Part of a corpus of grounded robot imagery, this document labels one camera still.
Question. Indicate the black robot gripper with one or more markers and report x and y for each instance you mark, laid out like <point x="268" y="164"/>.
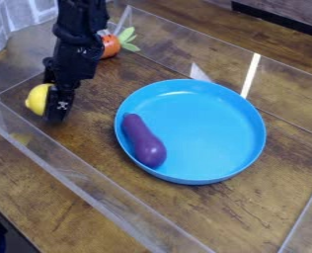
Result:
<point x="71" y="65"/>

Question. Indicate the yellow toy lemon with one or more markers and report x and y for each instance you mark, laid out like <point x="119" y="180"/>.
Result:
<point x="37" y="99"/>

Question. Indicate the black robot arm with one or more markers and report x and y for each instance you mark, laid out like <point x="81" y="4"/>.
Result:
<point x="81" y="19"/>

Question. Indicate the blue round plastic tray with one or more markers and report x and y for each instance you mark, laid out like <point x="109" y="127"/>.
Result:
<point x="210" y="128"/>

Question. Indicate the orange toy carrot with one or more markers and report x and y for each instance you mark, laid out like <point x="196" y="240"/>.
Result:
<point x="117" y="42"/>

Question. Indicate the white grid curtain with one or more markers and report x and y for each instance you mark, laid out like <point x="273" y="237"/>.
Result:
<point x="23" y="13"/>

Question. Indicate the purple toy eggplant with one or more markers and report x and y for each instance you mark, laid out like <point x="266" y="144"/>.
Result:
<point x="149" y="148"/>

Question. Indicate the clear acrylic enclosure wall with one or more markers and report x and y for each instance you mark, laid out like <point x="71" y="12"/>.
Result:
<point x="71" y="190"/>

